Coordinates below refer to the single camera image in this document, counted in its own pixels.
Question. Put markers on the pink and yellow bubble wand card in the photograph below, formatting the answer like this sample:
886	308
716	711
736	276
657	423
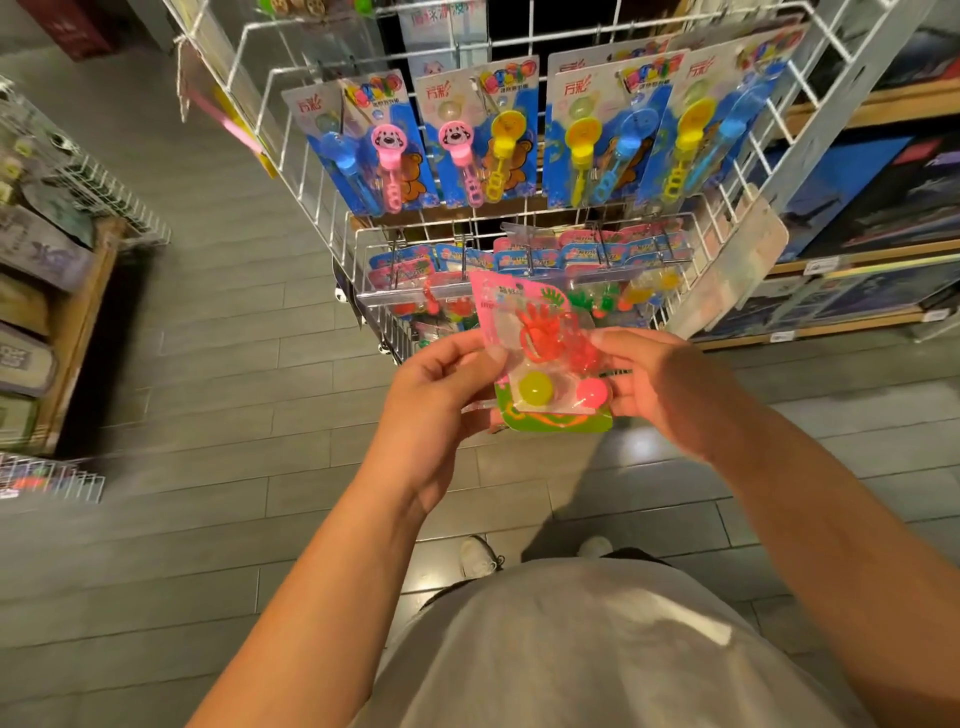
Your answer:
480	135

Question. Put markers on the pink sticky hand toy packet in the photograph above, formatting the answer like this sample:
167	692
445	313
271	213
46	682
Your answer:
533	353

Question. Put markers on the person's grey clothing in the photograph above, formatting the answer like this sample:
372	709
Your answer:
600	645

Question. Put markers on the person's left hand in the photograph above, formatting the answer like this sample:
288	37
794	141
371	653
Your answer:
428	435

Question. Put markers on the blue and pink bubble wand card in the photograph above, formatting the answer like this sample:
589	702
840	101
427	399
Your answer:
360	143

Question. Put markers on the bubble wand cards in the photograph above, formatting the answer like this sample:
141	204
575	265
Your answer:
660	113

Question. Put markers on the clear plastic label holder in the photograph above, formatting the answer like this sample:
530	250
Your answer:
728	270

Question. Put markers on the wooden goods shelf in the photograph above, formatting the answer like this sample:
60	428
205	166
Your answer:
75	330

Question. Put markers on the person's left forearm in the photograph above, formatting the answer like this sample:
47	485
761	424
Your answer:
315	615

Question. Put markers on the person's right hand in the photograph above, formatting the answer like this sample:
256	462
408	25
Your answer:
675	398

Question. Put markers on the wooden shelf unit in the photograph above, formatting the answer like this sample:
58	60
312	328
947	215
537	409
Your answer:
885	105

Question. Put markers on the brown monkey toy packet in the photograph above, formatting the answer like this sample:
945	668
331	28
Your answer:
308	6

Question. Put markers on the pile of small toy packets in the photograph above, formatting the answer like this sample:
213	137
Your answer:
405	270

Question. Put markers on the pink hanging packet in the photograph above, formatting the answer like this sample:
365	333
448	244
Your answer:
225	113

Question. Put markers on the wooden shelf with pouches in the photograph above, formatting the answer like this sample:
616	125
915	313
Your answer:
38	248

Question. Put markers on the red floor cabinet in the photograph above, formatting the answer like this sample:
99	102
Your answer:
68	23

